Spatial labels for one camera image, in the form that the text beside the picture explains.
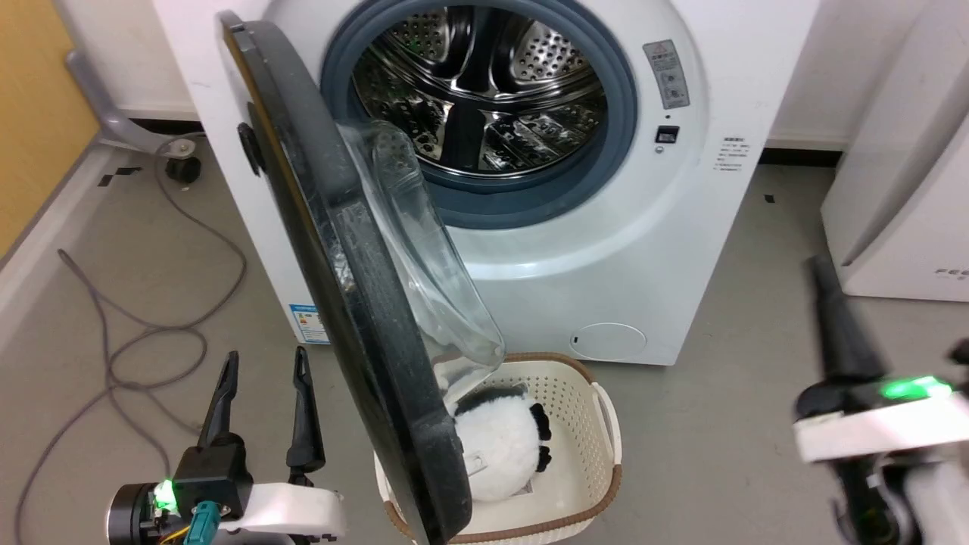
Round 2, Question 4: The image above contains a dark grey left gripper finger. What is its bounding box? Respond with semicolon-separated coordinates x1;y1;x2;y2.
285;346;327;479
198;350;241;449

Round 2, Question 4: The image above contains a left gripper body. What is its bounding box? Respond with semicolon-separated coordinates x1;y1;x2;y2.
155;441;347;545

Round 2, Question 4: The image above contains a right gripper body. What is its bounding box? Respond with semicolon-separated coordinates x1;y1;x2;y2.
793;375;969;465

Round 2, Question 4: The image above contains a black round washer door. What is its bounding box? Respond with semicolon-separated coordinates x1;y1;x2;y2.
220;11;506;545

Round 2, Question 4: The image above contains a white front-load washing machine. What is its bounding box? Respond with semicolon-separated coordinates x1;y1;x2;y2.
151;0;822;368

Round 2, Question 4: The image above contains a grey rubber door gasket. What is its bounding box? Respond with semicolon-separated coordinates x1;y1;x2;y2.
319;0;638;231

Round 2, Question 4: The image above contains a blue energy label sticker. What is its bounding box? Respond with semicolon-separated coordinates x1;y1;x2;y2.
288;304;332;346

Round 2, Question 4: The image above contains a white appliance cabinet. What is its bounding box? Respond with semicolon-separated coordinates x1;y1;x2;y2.
821;0;969;304

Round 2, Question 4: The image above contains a black and white panda plush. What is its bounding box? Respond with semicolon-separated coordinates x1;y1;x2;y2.
445;384;553;504

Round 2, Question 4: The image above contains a round drain filter cover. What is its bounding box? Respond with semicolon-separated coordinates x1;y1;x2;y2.
569;323;649;362

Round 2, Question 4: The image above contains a black caster wheel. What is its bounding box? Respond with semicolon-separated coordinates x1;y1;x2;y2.
165;155;203;185

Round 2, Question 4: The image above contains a white laundry basket brown rim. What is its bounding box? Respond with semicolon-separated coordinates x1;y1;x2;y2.
375;352;624;545

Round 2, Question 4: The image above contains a grey warning sticker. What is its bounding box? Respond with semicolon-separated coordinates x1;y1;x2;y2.
643;39;691;111

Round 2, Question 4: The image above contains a grey wheeled stand leg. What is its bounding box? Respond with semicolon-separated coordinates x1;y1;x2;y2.
64;49;199;157

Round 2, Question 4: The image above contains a steel washer drum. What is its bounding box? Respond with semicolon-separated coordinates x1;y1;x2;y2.
351;3;608;179

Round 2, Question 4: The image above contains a teal connector cable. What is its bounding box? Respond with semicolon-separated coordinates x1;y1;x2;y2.
159;500;222;545

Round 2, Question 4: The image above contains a grey floor cable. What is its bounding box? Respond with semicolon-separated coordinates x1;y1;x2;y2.
14;136;249;545

